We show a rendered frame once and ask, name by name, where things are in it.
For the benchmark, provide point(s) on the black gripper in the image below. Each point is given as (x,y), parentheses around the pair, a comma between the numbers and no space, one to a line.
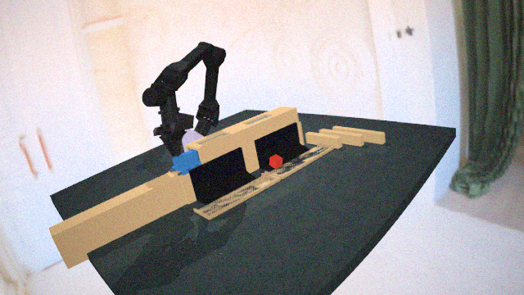
(171,131)

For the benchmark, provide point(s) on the small red block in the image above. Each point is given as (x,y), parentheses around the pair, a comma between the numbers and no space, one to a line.
(275,161)

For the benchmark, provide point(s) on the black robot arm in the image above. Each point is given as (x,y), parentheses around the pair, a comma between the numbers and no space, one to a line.
(174,75)

